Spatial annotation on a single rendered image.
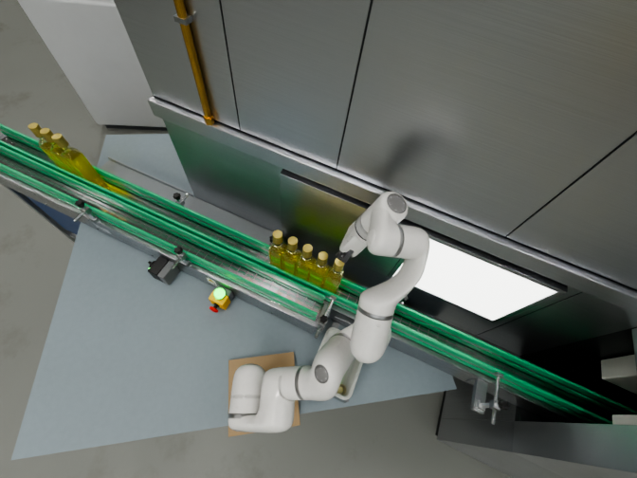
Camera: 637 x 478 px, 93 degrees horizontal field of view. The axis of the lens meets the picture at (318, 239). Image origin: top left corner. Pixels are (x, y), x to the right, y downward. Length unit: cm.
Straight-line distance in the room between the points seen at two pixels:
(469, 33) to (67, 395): 158
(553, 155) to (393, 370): 96
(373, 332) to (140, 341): 100
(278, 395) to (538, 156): 82
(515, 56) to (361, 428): 190
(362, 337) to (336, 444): 140
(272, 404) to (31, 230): 245
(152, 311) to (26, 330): 128
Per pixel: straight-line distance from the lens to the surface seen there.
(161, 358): 140
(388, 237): 64
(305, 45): 75
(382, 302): 69
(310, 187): 96
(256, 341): 133
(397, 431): 216
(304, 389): 85
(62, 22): 295
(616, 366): 149
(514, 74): 68
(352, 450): 210
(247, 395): 97
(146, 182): 166
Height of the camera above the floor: 205
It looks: 59 degrees down
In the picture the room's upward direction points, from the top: 11 degrees clockwise
